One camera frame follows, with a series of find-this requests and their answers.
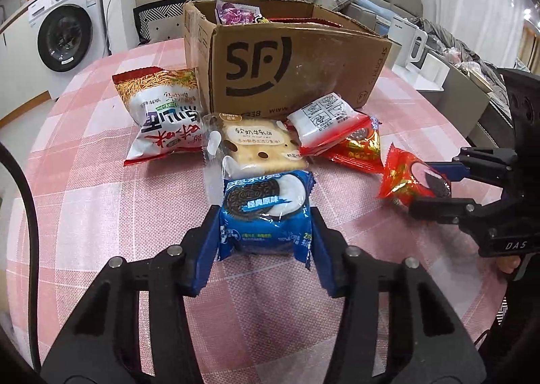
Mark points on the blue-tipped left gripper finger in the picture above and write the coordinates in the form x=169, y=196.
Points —
x=464, y=166

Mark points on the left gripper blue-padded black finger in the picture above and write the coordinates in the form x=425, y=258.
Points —
x=427, y=343
x=131, y=325

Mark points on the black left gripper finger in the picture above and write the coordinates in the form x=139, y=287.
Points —
x=443, y=210

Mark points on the red gold Oreo pack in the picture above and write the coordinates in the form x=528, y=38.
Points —
x=406, y=177

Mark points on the blue Oreo cookie pack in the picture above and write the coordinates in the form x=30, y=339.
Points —
x=268, y=214

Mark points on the purple grape candy bag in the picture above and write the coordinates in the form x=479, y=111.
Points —
x=230, y=13

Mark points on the red triangular chip bag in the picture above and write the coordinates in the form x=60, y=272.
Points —
x=303, y=21

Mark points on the person's right hand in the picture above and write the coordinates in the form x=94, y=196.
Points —
x=508, y=264

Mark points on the red gold snack pack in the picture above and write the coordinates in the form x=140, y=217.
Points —
x=361, y=150

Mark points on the pink plaid tablecloth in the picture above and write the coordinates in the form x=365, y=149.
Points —
x=260, y=319

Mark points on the white electric kettle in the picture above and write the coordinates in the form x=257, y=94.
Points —
x=412, y=40

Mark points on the red white small snack pack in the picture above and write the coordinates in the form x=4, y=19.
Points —
x=324, y=123

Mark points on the SF cardboard box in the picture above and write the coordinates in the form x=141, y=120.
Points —
x=271, y=69

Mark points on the clear cracker sandwich pack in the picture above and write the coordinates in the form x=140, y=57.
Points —
x=247, y=147

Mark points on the white red noodle snack bag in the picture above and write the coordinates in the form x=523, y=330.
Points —
x=166, y=107

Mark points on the white washing machine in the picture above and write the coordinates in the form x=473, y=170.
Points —
x=70, y=35

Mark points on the black patterned chair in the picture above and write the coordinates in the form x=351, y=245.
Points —
x=159, y=21

